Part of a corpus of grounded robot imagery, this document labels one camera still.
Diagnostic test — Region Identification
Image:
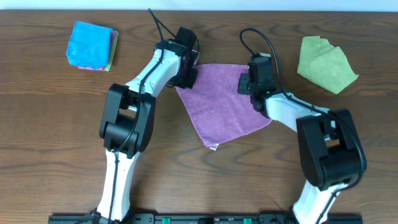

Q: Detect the purple microfibre cloth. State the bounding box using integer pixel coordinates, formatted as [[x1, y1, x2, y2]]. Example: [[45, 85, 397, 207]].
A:
[[176, 63, 272, 151]]

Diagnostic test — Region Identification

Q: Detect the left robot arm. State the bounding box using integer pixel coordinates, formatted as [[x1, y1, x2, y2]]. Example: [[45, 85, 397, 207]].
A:
[[91, 27, 200, 223]]

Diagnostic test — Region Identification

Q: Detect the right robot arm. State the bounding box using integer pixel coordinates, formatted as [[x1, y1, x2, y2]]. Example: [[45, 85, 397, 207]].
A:
[[238, 54, 367, 223]]

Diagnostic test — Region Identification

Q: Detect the folded green cloth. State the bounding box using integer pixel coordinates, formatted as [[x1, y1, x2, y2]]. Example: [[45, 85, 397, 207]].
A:
[[104, 30, 119, 72]]

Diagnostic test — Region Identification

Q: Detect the crumpled green cloth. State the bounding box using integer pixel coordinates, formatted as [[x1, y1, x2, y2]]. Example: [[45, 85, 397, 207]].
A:
[[297, 36, 358, 94]]

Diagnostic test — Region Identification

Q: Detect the folded blue cloth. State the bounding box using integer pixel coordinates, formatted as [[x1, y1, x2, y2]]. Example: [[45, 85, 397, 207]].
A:
[[66, 21, 113, 69]]

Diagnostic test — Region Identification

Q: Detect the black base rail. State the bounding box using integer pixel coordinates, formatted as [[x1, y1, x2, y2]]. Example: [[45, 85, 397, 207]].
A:
[[48, 208, 364, 224]]

